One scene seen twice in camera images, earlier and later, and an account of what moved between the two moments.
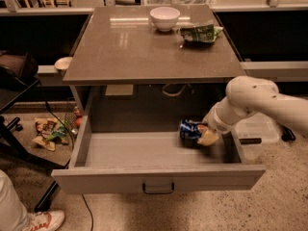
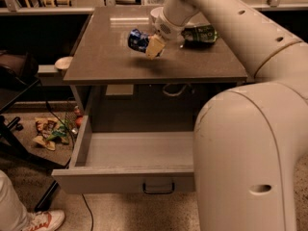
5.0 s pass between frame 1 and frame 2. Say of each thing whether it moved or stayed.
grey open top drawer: stayed
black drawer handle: stayed
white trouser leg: stayed
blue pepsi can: moved
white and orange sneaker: stayed
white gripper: moved
